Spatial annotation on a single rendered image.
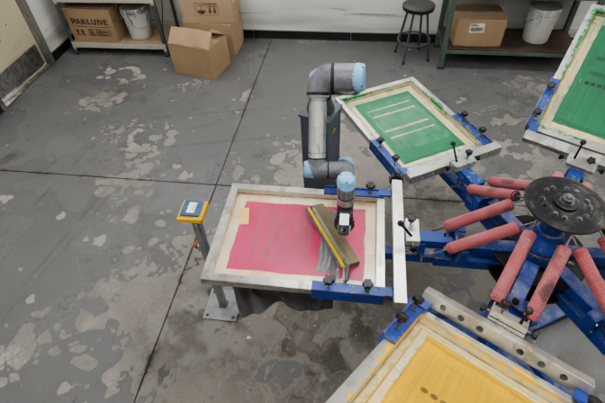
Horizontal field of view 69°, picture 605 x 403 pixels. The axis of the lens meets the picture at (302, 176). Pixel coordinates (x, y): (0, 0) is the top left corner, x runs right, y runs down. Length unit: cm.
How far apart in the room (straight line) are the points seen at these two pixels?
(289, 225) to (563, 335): 188
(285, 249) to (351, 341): 101
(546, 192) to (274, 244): 117
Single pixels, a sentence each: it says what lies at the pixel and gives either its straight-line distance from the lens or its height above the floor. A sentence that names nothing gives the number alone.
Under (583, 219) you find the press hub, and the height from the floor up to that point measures 131.
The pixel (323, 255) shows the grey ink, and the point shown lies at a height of 96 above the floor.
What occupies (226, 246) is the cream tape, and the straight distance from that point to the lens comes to 209.
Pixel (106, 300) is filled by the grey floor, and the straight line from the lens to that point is 333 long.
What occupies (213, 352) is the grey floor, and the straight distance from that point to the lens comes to 291.
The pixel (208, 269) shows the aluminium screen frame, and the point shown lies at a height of 99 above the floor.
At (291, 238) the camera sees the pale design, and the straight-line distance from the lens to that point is 208.
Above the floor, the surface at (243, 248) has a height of 95.
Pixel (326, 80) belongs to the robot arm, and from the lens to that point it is 183.
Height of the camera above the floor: 260
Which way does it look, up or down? 44 degrees down
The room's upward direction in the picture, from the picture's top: 3 degrees counter-clockwise
